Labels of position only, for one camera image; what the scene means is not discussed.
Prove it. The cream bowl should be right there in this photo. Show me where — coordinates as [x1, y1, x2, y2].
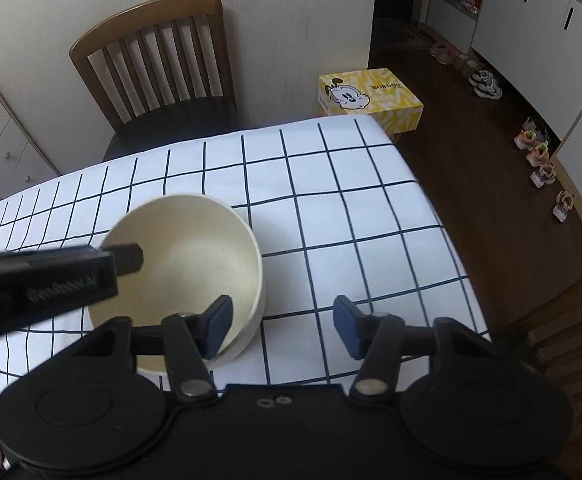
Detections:
[82, 193, 264, 375]

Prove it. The pink beige child shoe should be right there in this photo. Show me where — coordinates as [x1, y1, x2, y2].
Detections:
[555, 190, 576, 222]

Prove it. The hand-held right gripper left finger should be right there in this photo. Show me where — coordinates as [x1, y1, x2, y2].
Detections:
[74, 295, 234, 403]

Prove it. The orange child shoe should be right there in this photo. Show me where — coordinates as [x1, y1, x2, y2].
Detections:
[515, 119, 546, 151]
[527, 142, 552, 167]

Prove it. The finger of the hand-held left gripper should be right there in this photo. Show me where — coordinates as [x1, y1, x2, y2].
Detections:
[100, 243, 144, 277]

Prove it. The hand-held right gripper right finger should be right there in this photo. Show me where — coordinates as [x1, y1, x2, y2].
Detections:
[333, 295, 530, 402]

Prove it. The brown wooden slatted chair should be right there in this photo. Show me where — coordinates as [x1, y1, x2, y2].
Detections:
[491, 255, 582, 480]
[69, 0, 239, 161]

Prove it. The yellow cartoon dog box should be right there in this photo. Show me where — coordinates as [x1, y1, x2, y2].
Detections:
[317, 67, 424, 136]

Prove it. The black white checkered tablecloth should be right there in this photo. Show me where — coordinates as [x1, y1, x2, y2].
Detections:
[0, 115, 492, 396]

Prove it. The white lower cabinet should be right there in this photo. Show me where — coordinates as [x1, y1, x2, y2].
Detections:
[471, 0, 582, 146]

